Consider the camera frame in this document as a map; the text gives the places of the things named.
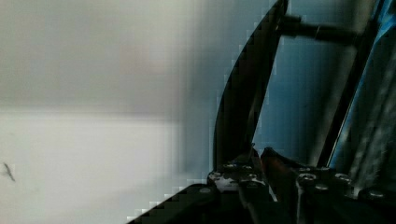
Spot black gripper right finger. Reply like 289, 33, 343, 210
260, 147, 395, 224

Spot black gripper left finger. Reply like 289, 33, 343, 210
207, 148, 268, 224

